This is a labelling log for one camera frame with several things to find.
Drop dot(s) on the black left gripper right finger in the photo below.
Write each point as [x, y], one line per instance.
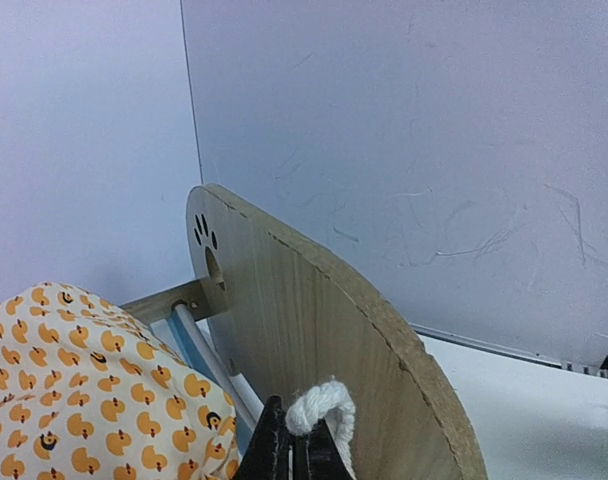
[315, 455]

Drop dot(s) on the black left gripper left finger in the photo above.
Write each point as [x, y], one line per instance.
[267, 455]

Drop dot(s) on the wooden striped pet bed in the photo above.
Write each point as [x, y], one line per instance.
[284, 312]

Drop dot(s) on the duck print mattress cushion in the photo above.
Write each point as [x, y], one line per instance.
[87, 391]

